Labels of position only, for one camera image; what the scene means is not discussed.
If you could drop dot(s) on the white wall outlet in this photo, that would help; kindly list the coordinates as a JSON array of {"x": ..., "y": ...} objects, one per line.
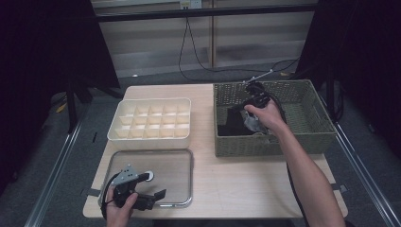
[{"x": 190, "y": 4}]

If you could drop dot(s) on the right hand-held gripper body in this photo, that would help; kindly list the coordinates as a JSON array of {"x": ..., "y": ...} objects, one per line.
[{"x": 257, "y": 94}]

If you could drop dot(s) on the person's left hand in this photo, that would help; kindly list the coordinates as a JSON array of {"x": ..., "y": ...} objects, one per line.
[{"x": 118, "y": 216}]

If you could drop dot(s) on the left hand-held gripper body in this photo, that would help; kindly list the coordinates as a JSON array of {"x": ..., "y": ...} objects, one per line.
[{"x": 124, "y": 189}]

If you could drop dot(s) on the clear box lid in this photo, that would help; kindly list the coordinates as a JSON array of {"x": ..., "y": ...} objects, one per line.
[{"x": 173, "y": 170}]

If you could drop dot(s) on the black floor tape strip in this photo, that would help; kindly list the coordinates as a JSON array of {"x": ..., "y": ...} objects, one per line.
[{"x": 94, "y": 136}]

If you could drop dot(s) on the yellow floor scrap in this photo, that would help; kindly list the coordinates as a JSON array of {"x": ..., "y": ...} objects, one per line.
[
  {"x": 61, "y": 108},
  {"x": 284, "y": 74}
]

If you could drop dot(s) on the grey tape piece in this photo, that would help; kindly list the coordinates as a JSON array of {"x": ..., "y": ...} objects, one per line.
[
  {"x": 340, "y": 188},
  {"x": 93, "y": 192}
]

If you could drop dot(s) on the green woven basket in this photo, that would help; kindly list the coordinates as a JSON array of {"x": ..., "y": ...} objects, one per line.
[{"x": 302, "y": 123}]

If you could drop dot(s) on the black sock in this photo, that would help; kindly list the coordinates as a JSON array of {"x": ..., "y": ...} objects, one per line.
[
  {"x": 225, "y": 131},
  {"x": 236, "y": 118}
]

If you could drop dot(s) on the grey sock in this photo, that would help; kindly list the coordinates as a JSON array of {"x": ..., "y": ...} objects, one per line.
[{"x": 253, "y": 123}]

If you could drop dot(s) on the cream divided storage box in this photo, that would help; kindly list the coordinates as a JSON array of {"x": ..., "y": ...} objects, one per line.
[{"x": 151, "y": 142}]

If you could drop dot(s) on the black horizontal bar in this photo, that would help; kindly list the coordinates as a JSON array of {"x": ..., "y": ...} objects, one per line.
[{"x": 205, "y": 12}]

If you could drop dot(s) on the black stand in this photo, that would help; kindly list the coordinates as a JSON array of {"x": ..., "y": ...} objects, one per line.
[{"x": 72, "y": 107}]

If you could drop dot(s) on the person's right hand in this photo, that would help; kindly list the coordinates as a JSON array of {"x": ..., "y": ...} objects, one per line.
[{"x": 269, "y": 118}]

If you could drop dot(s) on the metal floor rail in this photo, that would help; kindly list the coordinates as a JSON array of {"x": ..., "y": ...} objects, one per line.
[
  {"x": 53, "y": 179},
  {"x": 362, "y": 176}
]

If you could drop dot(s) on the black curtain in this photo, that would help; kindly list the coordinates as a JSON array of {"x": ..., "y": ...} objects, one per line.
[
  {"x": 365, "y": 47},
  {"x": 38, "y": 63}
]

